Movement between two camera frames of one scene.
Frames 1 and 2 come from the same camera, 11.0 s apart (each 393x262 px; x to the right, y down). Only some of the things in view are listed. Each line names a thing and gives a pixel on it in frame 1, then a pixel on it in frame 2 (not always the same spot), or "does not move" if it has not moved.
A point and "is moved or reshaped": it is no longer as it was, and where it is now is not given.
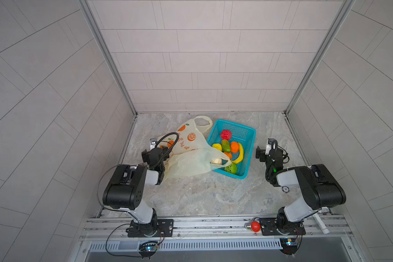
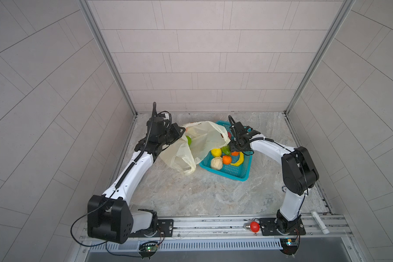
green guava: (232, 168) → (189, 140)
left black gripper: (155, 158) → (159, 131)
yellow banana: (238, 161) does not move
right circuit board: (289, 245) does not move
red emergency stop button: (255, 226) does not move
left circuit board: (147, 248) does not move
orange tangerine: (234, 147) is moved or reshaped
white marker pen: (322, 226) does not move
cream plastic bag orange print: (191, 152) is moved or reshaped
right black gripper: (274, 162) → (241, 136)
